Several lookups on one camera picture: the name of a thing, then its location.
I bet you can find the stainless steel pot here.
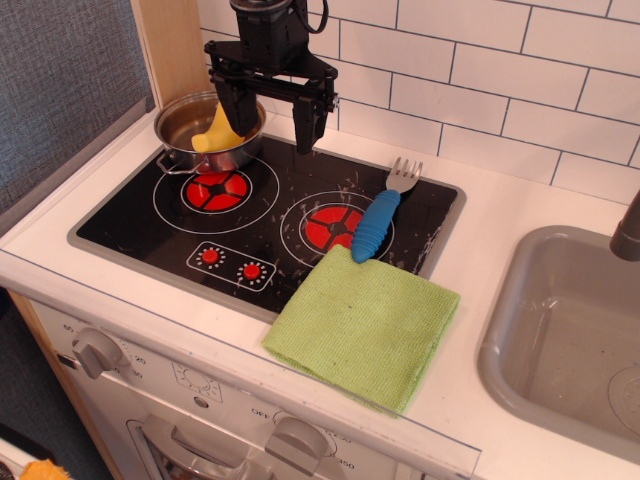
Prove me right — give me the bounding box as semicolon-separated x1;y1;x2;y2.
154;92;266;175

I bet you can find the black cable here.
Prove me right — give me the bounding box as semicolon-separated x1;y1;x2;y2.
294;0;330;35

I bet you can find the grey faucet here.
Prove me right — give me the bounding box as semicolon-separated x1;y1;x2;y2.
609;192;640;262

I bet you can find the wooden side panel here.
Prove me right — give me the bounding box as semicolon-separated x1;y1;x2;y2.
130;0;211;108

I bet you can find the blue handled toy fork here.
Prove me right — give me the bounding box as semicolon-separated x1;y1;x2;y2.
351;157;423;264

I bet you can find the grey oven knob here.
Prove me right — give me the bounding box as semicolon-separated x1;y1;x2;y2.
265;417;329;476

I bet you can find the yellow plastic banana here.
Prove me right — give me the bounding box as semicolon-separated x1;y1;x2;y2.
191;103;245;153

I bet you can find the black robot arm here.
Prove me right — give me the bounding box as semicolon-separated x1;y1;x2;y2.
204;0;338;154

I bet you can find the yellow orange plush item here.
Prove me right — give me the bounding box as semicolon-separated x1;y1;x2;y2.
19;459;71;480

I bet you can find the green microfibre cloth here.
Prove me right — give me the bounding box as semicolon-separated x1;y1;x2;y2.
262;246;460;414

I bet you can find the oven door handle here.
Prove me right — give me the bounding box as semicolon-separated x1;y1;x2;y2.
138;415;272;479

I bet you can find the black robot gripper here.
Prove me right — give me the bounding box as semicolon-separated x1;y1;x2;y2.
204;7;337;154

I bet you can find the black toy stove top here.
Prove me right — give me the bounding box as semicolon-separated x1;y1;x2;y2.
66;137;468;324

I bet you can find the grey timer knob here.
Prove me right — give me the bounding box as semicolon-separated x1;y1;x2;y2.
72;328;123;379

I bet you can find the grey plastic sink basin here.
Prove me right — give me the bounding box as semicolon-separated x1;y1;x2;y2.
478;225;639;463

